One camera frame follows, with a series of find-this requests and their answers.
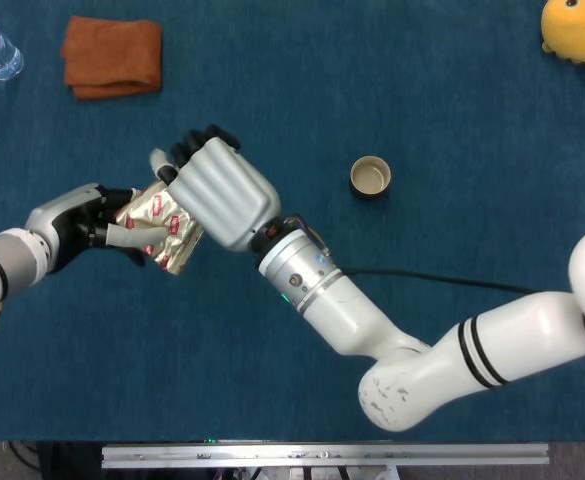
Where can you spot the black cup beige inside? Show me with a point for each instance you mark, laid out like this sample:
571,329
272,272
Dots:
370,176

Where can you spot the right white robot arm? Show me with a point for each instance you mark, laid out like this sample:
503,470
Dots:
422,365

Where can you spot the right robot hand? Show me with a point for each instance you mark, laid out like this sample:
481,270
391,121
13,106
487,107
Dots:
227,195

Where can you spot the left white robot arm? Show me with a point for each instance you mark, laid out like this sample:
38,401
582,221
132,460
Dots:
2,265

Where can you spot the aluminium profile rail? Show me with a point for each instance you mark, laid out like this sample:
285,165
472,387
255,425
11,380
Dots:
322,456

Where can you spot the blue felt table cloth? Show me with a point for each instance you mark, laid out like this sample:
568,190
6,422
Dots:
272,75

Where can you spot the gold red-logo snack bag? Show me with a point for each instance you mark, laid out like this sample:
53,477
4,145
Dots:
174,247

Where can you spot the yellow plush toy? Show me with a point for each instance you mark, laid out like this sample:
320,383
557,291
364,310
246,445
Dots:
579,32

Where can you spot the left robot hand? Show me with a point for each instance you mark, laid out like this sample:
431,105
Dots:
67,215

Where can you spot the folded orange towel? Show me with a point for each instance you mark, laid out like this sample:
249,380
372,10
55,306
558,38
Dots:
112,55

